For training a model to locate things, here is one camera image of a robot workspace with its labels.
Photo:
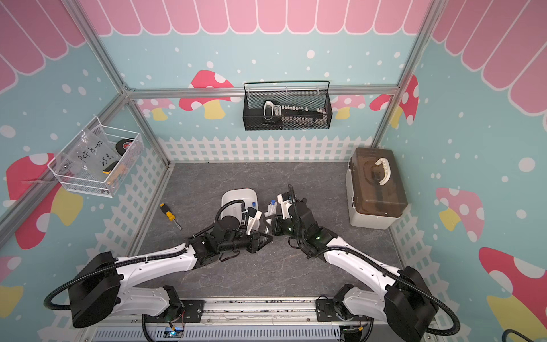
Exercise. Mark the white wire wall basket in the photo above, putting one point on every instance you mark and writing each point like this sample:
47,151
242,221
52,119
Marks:
116,178

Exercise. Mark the black socket tool set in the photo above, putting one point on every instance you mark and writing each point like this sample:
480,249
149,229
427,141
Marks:
293,117

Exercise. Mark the yellow black screwdriver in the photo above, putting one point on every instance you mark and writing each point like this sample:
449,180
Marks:
169,214

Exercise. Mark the brown lidded storage box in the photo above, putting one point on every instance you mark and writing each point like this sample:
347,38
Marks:
375,190

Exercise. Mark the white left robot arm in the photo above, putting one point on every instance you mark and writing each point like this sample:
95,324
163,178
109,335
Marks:
110,286

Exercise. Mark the white rectangular plastic tray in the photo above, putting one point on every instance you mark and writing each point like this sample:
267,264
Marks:
244,198

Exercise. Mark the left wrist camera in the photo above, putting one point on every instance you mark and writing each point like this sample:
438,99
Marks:
253,220

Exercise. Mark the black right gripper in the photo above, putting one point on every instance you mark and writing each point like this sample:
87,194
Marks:
281,223

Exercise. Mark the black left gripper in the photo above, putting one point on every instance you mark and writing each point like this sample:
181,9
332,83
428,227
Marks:
256,243

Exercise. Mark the black wire mesh basket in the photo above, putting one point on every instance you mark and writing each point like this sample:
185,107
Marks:
311,94

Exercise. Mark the clear labelled plastic bag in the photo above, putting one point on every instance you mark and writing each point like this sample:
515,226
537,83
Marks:
90,157

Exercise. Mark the black tape roll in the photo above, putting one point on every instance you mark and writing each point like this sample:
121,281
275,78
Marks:
123,145

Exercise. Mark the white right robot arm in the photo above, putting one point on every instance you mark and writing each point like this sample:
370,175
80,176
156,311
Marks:
399,297

